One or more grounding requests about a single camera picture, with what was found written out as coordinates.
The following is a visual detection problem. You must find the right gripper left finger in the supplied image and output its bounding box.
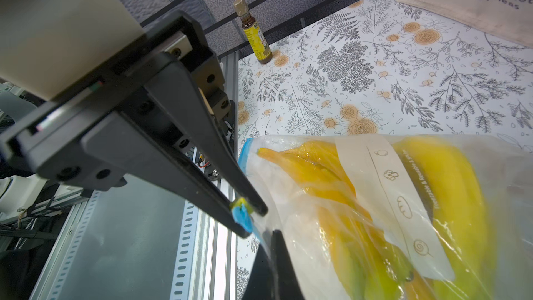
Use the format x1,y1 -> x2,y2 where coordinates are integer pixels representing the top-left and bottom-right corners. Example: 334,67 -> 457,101
242,245 -> 275,300

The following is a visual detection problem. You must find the yellow drink bottle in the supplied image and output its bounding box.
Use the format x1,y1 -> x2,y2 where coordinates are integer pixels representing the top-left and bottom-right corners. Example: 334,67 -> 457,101
233,0 -> 273,65

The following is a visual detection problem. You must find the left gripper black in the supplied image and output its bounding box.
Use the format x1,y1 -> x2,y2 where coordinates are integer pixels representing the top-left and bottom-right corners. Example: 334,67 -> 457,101
1,12 -> 268,238

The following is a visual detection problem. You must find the zip-top bag of bananas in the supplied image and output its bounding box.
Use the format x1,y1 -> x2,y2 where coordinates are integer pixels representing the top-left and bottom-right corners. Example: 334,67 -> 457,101
235,134 -> 532,299

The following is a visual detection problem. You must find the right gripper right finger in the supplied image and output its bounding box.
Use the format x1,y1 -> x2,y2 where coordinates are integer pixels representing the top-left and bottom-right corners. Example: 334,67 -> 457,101
271,230 -> 305,300

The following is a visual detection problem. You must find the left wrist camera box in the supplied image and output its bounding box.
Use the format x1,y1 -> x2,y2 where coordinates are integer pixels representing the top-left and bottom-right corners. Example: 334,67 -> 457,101
1,0 -> 144,100

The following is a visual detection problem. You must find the aluminium front rail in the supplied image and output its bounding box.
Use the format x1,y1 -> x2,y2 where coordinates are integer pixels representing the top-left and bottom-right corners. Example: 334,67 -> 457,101
28,49 -> 240,300

